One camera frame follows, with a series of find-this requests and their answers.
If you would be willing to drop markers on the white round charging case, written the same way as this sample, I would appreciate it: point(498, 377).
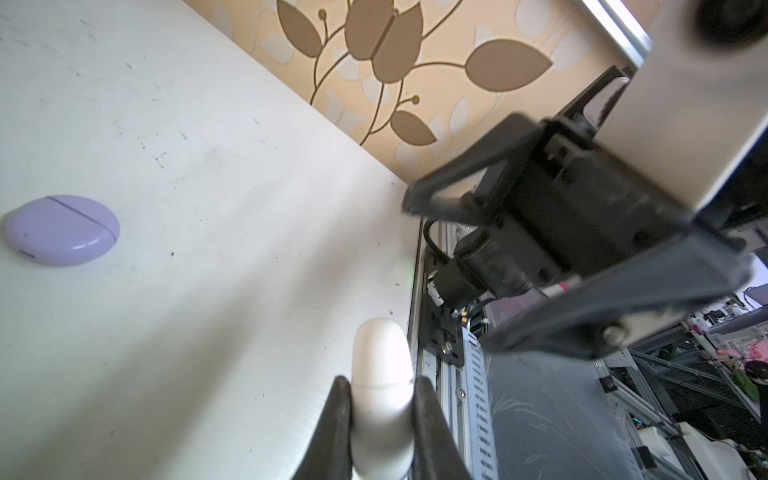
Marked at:
point(382, 388)

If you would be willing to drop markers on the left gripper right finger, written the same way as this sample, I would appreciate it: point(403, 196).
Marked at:
point(436, 455)

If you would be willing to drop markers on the purple round charging case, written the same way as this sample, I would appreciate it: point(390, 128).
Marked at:
point(62, 230)

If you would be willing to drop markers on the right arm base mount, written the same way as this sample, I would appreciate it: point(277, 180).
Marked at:
point(439, 332)

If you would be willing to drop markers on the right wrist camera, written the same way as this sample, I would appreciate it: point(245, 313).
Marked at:
point(698, 103)

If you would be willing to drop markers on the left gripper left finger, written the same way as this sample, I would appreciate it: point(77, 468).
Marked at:
point(328, 455)

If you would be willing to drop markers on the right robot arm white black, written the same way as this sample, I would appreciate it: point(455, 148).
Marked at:
point(546, 203)

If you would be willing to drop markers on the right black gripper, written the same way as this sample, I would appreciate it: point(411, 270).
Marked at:
point(558, 205)

